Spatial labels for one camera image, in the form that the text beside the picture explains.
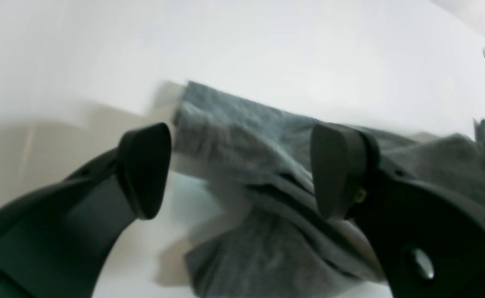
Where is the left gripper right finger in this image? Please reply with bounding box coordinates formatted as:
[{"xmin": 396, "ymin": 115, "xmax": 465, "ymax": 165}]
[{"xmin": 311, "ymin": 124, "xmax": 485, "ymax": 298}]

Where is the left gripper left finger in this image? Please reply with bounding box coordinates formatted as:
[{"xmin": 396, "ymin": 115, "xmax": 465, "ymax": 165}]
[{"xmin": 0, "ymin": 123, "xmax": 171, "ymax": 298}]

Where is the grey t-shirt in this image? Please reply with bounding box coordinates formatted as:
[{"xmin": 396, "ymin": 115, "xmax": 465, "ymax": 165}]
[{"xmin": 174, "ymin": 82, "xmax": 485, "ymax": 298}]

